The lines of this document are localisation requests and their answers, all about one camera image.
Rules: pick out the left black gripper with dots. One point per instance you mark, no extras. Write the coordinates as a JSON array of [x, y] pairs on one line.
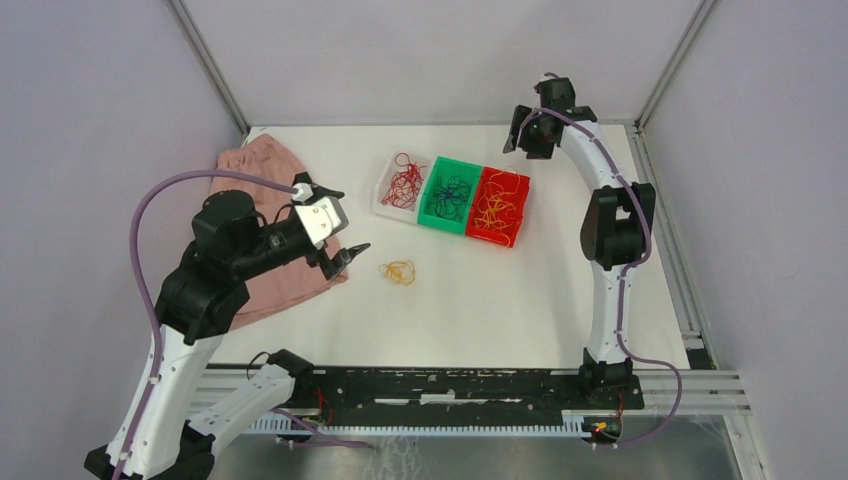
[[338, 261]]

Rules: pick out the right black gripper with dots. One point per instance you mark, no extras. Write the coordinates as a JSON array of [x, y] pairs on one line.
[[535, 151]]

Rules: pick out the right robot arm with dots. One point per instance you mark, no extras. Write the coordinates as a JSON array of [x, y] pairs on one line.
[[616, 232]]

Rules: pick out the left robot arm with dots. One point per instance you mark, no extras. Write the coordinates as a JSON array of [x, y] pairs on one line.
[[233, 243]]

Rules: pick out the clear plastic bin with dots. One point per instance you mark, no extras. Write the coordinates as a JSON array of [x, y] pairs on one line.
[[398, 192]]

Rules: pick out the red plastic bin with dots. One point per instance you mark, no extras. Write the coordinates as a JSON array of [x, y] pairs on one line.
[[497, 210]]

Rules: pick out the pink cloth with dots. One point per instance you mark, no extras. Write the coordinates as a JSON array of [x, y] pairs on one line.
[[289, 285]]

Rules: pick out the green plastic bin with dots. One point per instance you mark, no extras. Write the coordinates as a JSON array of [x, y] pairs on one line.
[[448, 197]]

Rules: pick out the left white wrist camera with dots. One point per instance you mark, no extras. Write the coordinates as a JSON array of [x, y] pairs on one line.
[[322, 219]]

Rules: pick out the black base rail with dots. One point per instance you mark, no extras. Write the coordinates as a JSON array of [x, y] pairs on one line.
[[347, 396]]

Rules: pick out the white slotted cable duct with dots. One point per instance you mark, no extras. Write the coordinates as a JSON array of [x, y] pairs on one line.
[[569, 427]]

